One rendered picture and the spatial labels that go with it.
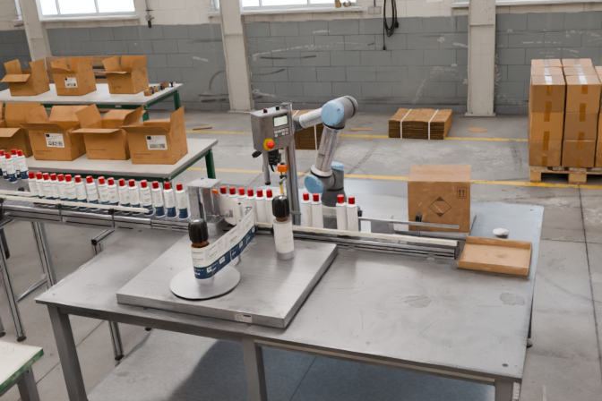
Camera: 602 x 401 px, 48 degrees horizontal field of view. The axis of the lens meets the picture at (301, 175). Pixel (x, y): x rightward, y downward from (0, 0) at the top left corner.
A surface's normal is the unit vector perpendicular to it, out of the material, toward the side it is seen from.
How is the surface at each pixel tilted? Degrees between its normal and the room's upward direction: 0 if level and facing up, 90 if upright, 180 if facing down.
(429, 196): 90
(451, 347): 0
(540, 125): 90
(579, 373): 0
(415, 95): 90
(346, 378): 1
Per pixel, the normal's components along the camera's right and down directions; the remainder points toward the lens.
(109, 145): -0.29, 0.35
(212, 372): -0.07, -0.94
